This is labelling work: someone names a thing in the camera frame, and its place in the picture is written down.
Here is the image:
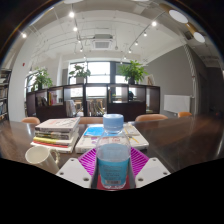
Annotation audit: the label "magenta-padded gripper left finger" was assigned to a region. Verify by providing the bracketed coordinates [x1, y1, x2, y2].
[55, 148, 100, 189]

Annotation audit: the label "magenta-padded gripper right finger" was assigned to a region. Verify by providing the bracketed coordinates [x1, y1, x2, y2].
[129, 147, 172, 189]

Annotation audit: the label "clear blue-label water bottle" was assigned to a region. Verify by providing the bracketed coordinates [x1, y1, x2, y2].
[95, 113, 132, 190]

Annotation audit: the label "red-edged white book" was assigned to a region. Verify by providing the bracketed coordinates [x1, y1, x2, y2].
[30, 134, 80, 154]

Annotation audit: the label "cream ceramic mug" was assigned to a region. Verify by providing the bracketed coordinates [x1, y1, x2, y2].
[24, 145, 62, 175]

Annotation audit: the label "yellow-spined book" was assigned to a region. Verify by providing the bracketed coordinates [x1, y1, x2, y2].
[34, 134, 79, 145]

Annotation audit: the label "thin blue booklet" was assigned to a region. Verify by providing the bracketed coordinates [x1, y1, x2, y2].
[83, 125, 105, 138]

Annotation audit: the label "thick white-covered book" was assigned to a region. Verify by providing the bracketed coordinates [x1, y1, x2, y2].
[34, 116, 82, 134]

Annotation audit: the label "orange chairs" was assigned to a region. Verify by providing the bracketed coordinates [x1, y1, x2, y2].
[21, 111, 194, 125]

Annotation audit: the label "low dark shelf unit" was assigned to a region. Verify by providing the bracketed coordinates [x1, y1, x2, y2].
[25, 83, 162, 123]

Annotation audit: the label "potted green plant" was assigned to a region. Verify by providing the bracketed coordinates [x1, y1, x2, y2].
[117, 59, 148, 85]
[68, 63, 92, 84]
[31, 68, 54, 92]

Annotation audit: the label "ceiling air conditioner unit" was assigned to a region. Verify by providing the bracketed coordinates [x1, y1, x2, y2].
[91, 33, 115, 50]

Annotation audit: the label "ceiling spot lights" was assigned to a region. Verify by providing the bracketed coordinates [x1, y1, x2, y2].
[20, 10, 158, 54]

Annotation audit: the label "round white ceiling panels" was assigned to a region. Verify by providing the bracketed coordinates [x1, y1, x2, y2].
[63, 0, 207, 44]

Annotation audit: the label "white wall radiator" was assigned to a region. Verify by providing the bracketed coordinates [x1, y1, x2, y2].
[163, 94, 192, 114]

